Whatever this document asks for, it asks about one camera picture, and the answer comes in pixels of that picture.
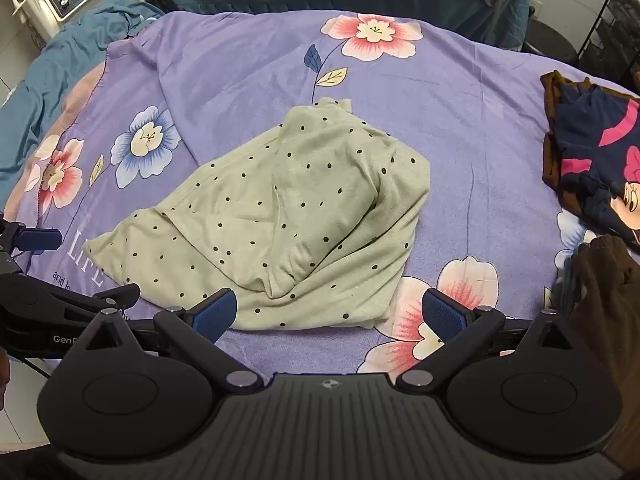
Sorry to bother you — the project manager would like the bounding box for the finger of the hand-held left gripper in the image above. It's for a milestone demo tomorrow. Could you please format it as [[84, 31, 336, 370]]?
[[0, 219, 64, 257], [55, 282, 142, 324]]

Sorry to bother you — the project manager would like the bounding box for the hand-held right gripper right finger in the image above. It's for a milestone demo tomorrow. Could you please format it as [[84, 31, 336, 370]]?
[[400, 287, 574, 394]]

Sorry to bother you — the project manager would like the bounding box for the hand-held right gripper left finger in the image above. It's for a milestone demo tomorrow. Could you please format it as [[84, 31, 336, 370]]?
[[82, 287, 264, 394]]

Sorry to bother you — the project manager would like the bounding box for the pale green polka dot shirt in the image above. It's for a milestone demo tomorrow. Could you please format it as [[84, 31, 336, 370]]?
[[82, 96, 432, 332]]

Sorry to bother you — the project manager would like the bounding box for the dark brown cloth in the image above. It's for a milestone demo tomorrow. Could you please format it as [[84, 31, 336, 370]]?
[[547, 234, 640, 461]]

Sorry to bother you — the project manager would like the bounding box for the teal duvet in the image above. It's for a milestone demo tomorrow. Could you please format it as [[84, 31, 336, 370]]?
[[0, 0, 166, 196]]

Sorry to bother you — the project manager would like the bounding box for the navy cartoon print garment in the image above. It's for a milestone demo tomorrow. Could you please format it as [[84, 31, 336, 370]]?
[[552, 77, 640, 252]]

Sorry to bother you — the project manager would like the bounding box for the purple floral blanket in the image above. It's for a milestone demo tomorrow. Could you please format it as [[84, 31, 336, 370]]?
[[0, 7, 640, 377]]

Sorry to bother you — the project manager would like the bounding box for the black round stool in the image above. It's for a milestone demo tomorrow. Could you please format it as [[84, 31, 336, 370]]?
[[522, 5, 579, 64]]

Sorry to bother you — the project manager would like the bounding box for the black wire rack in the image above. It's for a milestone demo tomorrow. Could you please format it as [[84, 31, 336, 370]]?
[[577, 0, 640, 97]]

